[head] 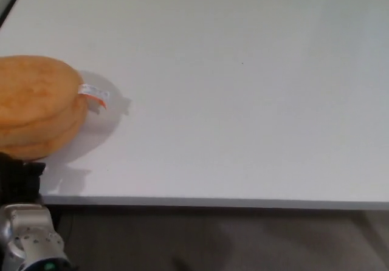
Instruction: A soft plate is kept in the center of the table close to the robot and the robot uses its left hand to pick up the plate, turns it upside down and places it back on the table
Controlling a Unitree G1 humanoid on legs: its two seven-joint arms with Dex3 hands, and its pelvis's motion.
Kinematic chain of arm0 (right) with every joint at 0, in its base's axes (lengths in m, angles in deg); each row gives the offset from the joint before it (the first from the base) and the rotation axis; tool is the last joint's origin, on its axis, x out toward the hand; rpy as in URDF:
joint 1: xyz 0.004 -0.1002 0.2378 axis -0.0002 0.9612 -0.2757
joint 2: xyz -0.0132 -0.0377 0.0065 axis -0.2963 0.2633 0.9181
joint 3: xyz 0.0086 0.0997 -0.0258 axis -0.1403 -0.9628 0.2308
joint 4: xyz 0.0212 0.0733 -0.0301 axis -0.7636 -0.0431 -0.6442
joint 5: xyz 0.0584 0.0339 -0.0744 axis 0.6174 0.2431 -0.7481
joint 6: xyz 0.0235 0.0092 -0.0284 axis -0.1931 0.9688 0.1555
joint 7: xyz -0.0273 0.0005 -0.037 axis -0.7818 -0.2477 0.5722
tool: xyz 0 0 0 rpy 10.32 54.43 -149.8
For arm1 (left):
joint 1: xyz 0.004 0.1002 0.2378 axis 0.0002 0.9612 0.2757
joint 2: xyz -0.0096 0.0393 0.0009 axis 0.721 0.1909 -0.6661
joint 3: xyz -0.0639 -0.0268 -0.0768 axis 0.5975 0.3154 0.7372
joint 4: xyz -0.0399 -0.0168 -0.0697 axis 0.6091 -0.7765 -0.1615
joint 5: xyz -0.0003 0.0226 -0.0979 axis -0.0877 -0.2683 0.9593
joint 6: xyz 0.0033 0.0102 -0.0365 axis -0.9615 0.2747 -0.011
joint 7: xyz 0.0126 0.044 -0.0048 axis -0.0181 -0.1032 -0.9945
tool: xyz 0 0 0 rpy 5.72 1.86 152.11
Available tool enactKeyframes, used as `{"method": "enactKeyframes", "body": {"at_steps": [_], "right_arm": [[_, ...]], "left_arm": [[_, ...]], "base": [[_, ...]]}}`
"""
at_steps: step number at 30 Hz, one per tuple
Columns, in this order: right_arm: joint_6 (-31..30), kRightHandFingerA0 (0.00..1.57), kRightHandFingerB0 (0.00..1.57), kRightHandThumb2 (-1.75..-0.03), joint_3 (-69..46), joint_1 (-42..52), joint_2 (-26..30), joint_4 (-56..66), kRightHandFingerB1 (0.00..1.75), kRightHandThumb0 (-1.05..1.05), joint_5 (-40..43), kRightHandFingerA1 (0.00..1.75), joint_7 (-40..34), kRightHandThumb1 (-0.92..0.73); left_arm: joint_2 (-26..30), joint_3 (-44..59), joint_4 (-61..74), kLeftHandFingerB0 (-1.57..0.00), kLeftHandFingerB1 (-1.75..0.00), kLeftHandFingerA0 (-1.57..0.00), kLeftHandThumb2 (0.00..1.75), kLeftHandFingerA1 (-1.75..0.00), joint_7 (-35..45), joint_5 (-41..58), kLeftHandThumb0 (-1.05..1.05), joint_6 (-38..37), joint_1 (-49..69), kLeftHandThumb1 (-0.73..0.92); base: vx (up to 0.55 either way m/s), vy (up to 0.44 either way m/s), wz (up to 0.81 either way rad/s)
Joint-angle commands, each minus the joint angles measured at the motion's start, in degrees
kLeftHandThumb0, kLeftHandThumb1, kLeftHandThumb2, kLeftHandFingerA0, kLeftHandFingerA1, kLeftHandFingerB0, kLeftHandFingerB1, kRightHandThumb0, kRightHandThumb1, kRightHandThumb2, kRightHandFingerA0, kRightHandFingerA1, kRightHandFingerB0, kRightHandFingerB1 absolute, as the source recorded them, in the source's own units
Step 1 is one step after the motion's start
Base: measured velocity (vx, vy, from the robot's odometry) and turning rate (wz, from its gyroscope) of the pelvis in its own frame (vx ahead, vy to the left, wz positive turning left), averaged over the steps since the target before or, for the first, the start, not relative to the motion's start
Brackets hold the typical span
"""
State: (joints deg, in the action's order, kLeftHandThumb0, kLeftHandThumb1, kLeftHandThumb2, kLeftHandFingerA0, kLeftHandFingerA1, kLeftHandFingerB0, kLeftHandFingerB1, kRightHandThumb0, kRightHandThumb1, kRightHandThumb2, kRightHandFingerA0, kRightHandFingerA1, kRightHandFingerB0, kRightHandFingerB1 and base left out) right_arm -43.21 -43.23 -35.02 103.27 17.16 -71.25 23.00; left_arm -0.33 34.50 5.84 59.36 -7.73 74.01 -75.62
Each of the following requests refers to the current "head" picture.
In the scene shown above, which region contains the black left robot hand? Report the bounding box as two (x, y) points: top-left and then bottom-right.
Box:
(0, 152), (47, 207)

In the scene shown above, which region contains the orange soft fabric bowl plate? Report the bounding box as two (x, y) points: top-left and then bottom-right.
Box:
(0, 55), (111, 162)

